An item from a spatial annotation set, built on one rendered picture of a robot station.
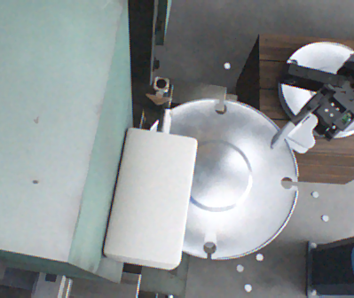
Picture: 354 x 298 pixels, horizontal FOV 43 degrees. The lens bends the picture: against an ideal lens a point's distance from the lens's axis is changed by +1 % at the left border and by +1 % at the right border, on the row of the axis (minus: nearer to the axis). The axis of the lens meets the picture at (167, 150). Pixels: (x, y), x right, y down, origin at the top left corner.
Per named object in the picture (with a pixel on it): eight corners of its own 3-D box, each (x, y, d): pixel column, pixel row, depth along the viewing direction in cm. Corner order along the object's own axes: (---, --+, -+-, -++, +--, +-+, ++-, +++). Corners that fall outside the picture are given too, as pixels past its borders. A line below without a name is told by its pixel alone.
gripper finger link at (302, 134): (295, 162, 78) (332, 127, 79) (271, 138, 79) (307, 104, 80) (290, 166, 81) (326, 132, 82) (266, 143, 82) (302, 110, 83)
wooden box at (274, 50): (338, 89, 176) (386, 41, 143) (345, 184, 165) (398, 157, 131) (235, 82, 174) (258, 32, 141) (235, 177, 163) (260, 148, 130)
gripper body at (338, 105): (341, 133, 78) (387, 89, 80) (303, 99, 80) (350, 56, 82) (326, 145, 86) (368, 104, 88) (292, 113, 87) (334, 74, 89)
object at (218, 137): (124, 249, 77) (123, 248, 76) (145, 91, 84) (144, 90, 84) (295, 268, 77) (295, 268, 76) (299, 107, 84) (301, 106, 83)
